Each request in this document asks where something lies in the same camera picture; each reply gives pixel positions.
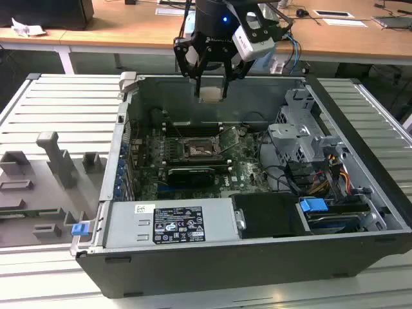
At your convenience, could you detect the black box on desk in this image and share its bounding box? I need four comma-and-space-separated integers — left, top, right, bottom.
0, 0, 95, 30

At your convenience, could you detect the yellow red orange wire bundle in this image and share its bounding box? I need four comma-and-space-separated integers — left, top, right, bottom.
308, 154, 351, 194

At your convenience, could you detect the black RAM slot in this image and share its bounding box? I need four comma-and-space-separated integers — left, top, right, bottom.
164, 127, 223, 136
167, 163, 233, 172
167, 156, 232, 165
163, 121, 223, 129

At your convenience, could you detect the blue case latch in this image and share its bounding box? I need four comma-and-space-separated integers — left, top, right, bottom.
71, 223, 89, 238

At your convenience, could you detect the CPU socket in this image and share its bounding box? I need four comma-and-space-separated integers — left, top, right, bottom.
182, 136, 226, 162

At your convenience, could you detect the grey laptop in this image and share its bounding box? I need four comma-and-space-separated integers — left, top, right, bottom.
373, 14, 412, 32

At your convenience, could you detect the grey power supply unit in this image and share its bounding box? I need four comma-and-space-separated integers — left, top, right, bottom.
104, 198, 241, 248

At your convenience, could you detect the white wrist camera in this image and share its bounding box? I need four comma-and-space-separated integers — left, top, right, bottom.
231, 24, 277, 62

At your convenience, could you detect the grey plastic case handle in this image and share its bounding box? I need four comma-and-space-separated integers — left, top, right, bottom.
118, 71, 139, 94

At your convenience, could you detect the black wire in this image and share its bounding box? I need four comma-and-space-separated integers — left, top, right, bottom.
260, 131, 300, 194

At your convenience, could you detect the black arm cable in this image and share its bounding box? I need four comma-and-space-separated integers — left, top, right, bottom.
178, 0, 194, 39

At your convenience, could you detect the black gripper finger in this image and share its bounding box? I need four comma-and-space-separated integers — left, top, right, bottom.
221, 51, 256, 100
173, 33, 207, 98

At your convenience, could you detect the grey parts rack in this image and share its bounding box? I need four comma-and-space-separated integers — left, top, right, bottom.
0, 131, 109, 248

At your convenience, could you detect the green motherboard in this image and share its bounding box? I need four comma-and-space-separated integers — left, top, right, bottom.
128, 124, 274, 200

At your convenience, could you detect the wooden desk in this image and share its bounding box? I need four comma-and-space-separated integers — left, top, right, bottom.
0, 0, 412, 67

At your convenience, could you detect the pale blue teach pendant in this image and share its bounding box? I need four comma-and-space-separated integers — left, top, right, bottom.
252, 48, 277, 74

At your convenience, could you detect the silver desk grommet plate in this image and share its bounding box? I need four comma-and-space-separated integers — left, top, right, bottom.
314, 9, 355, 19

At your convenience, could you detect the white paper sheet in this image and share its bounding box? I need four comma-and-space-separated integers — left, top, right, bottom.
323, 18, 368, 28

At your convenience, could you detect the green RAM stick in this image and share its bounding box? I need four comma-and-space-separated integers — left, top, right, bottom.
0, 209, 62, 219

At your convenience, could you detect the blue cable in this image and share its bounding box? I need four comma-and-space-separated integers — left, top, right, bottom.
285, 32, 302, 70

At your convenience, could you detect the black graphics card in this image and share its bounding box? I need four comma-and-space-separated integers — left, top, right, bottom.
166, 166, 216, 189

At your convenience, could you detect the hard disk in blue carrier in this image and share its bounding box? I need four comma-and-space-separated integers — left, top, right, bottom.
298, 198, 363, 235

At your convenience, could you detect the silver topped CPU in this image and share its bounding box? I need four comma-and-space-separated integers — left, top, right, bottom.
198, 86, 225, 104

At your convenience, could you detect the black plastic shroud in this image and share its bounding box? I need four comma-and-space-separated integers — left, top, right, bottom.
232, 192, 312, 239

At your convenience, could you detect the silver metal drive cage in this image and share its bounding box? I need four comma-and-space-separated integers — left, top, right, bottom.
267, 88, 350, 168

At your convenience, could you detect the crumpled white paper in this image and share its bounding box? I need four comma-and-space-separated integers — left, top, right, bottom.
11, 17, 46, 39

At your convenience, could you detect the black open PC case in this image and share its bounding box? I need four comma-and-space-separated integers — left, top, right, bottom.
75, 71, 412, 300

